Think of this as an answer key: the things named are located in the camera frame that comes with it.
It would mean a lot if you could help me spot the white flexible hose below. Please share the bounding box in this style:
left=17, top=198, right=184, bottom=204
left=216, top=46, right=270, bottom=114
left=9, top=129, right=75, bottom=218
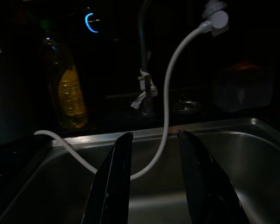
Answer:
left=34, top=20, right=212, bottom=181

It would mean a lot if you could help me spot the white faucet diverter adapter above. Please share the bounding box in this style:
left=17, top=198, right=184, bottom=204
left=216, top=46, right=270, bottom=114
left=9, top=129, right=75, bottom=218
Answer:
left=202, top=0, right=230, bottom=30

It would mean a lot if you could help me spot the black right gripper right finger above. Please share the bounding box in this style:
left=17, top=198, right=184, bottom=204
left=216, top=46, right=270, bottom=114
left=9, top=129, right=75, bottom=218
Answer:
left=176, top=130, right=251, bottom=224

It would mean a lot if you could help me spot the round metal countertop hole cover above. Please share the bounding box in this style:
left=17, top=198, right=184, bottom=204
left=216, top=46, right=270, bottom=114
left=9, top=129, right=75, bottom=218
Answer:
left=174, top=99, right=203, bottom=114

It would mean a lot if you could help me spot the chrome gooseneck faucet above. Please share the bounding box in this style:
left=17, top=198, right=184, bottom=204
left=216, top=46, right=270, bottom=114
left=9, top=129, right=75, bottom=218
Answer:
left=130, top=0, right=159, bottom=117

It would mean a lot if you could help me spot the yellow dish liquid bottle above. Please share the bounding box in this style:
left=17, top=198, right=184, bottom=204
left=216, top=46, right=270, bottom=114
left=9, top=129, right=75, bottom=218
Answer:
left=41, top=20, right=89, bottom=129

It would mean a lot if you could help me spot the grey water filter canister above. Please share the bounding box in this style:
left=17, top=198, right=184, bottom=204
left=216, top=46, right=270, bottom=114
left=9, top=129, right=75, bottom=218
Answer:
left=0, top=32, right=42, bottom=144

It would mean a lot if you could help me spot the blue glowing ring light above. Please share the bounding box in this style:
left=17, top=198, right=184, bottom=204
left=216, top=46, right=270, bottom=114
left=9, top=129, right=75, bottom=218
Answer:
left=84, top=13, right=99, bottom=33

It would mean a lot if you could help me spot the clear container with red sponge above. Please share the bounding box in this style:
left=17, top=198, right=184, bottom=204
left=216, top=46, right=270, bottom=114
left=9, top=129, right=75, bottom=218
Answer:
left=212, top=62, right=275, bottom=112

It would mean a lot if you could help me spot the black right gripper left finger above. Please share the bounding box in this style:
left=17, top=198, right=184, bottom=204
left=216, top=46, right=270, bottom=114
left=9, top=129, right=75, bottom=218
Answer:
left=80, top=132, right=134, bottom=224

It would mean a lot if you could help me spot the stainless steel sink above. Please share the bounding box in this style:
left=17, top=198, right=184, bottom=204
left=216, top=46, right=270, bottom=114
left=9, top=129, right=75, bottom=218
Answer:
left=0, top=118, right=280, bottom=224

